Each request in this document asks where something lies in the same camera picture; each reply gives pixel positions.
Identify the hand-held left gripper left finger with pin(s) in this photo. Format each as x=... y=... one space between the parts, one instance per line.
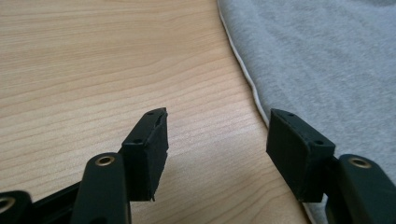
x=146 y=155

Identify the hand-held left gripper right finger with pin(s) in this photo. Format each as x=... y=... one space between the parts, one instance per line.
x=299 y=155

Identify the grey cloth shorts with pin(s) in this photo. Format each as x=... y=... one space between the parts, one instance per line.
x=317 y=62

